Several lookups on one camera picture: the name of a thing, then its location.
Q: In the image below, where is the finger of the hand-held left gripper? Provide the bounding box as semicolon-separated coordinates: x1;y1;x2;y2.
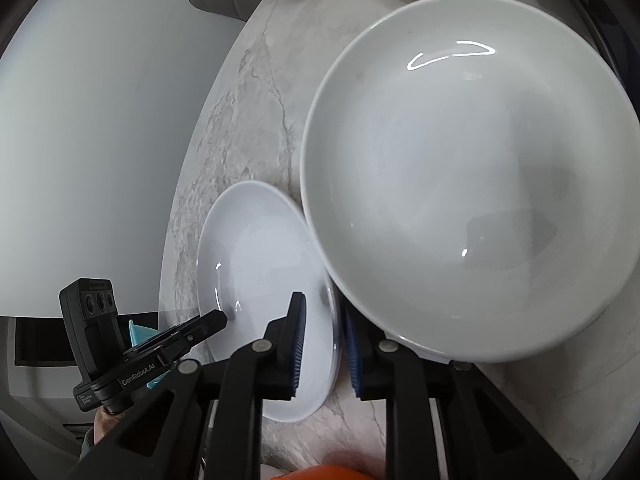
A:
125;309;228;361

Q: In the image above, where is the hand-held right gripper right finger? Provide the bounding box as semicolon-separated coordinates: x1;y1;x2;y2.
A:
341;305;581;480

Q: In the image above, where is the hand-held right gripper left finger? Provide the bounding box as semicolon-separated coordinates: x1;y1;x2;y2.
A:
65;291;307;480

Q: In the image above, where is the small white plate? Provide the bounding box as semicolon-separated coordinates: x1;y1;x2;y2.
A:
196;180;341;423

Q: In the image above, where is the orange bowl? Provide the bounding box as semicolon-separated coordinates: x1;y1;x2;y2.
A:
270;451;387;480

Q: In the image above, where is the large white bowl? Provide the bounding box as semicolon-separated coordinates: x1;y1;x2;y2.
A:
300;0;640;365

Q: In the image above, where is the person's left forearm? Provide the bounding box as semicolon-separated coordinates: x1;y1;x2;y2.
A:
79;425;98;462

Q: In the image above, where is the person's left hand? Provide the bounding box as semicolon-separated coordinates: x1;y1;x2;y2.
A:
95;405;125;445

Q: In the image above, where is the blue plastic colander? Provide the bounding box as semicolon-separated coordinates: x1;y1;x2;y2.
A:
128;319;172;391

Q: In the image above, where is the dark furniture panel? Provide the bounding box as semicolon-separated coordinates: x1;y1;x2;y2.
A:
14;316;77;367

